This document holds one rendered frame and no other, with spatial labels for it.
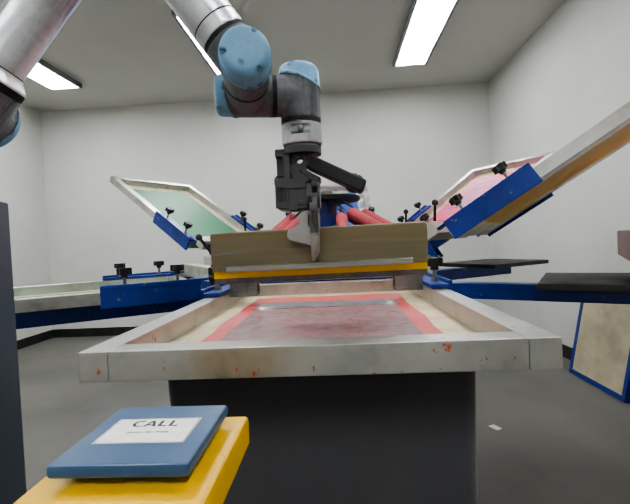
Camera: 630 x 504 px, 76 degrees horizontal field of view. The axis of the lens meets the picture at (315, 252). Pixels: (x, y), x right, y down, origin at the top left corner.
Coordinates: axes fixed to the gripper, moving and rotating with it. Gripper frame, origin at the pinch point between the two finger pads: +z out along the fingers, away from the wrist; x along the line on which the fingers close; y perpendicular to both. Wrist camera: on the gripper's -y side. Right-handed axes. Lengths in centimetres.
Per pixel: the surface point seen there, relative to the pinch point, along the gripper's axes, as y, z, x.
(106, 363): 25.4, 11.7, 28.8
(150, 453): 10, 12, 50
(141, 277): 83, 10, -97
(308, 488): 1.9, 33.3, 19.6
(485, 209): -50, -10, -52
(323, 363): -1.4, 12.4, 28.8
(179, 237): 76, -8, -125
